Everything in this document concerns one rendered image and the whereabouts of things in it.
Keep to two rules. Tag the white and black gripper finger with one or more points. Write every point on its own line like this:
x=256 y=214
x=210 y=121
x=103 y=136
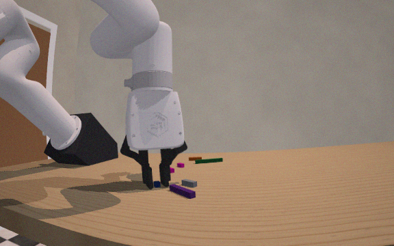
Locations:
x=142 y=159
x=164 y=167

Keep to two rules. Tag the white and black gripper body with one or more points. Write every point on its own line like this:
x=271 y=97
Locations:
x=153 y=121

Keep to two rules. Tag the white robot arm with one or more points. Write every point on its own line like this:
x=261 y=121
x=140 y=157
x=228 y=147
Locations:
x=129 y=24

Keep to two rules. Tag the small blue block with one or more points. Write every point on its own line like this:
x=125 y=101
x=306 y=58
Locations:
x=156 y=184

